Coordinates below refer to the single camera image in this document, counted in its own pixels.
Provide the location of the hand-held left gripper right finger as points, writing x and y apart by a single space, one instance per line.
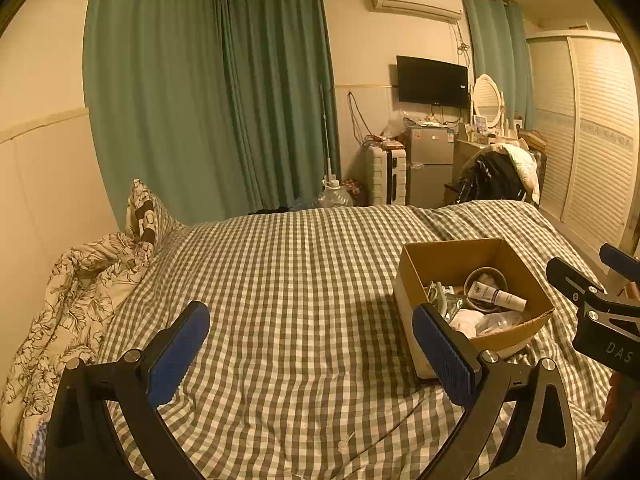
440 355

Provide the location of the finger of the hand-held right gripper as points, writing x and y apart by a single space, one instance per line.
620 260
570 277

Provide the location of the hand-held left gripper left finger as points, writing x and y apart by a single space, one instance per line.
175 360

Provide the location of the clear plastic water bottle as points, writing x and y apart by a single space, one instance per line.
505 321

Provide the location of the white cosmetic tube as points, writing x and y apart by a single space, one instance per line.
495 294

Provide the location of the beige tape roll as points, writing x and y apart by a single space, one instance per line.
474 276

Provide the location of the cardboard box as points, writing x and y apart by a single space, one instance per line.
450 255

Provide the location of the person's right forearm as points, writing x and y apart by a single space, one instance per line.
612 400

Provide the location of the white quilted jacket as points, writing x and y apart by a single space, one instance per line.
527 170

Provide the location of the floral quilt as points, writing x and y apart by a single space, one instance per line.
70 305

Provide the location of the black jacket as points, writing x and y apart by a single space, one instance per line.
492 180

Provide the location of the checked bed sheet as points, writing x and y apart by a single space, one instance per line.
280 285

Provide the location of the white louvered wardrobe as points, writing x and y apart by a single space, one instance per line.
590 130

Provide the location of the patterned pillow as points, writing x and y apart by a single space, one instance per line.
145 210

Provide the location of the wooden dressing table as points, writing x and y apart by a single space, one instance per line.
465 152

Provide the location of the small silver fridge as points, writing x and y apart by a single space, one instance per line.
430 165

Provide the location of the dark floral bag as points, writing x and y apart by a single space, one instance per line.
354 191

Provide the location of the white suitcase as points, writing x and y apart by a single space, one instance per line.
382 175

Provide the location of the large clear water jug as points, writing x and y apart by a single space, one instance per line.
336 196

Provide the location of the oval white vanity mirror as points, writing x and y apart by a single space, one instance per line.
486 97

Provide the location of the clear plastic bag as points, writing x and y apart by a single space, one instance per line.
394 125

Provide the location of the narrow green curtain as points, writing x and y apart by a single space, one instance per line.
495 50

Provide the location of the white mop pole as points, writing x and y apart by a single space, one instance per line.
326 130

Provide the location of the wide green curtain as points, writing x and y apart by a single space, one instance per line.
150 90

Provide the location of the white air conditioner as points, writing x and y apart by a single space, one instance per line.
415 1

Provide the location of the black wall television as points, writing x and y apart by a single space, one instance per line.
432 81

